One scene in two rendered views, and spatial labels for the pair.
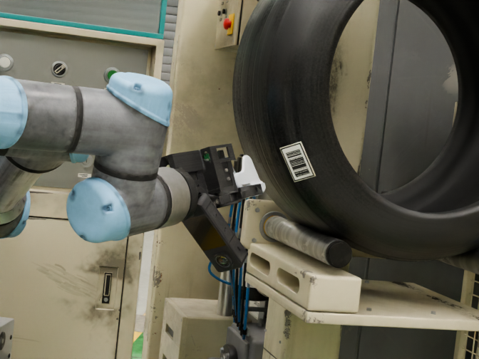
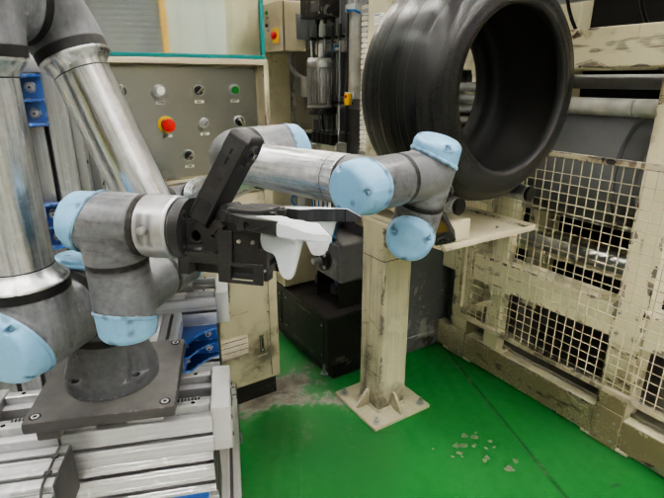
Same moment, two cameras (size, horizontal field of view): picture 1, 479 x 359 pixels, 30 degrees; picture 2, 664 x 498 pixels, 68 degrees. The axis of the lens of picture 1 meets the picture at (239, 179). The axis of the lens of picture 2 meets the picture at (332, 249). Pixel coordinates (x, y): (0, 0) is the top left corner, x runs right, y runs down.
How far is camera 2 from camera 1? 0.61 m
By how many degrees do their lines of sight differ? 23
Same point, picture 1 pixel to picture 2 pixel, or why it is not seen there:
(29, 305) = not seen: hidden behind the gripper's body
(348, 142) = not seen: hidden behind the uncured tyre
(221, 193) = not seen: hidden behind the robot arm
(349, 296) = (464, 230)
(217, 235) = (445, 225)
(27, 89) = (386, 167)
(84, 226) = (406, 252)
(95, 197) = (418, 232)
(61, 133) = (408, 196)
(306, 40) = (445, 68)
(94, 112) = (425, 174)
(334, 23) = (460, 54)
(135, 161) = (441, 201)
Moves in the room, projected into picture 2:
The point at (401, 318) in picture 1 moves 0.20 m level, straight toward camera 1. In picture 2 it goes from (488, 235) to (522, 261)
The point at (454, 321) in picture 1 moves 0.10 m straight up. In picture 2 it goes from (512, 230) to (517, 196)
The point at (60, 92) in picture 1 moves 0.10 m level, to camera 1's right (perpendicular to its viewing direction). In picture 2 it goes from (403, 163) to (468, 160)
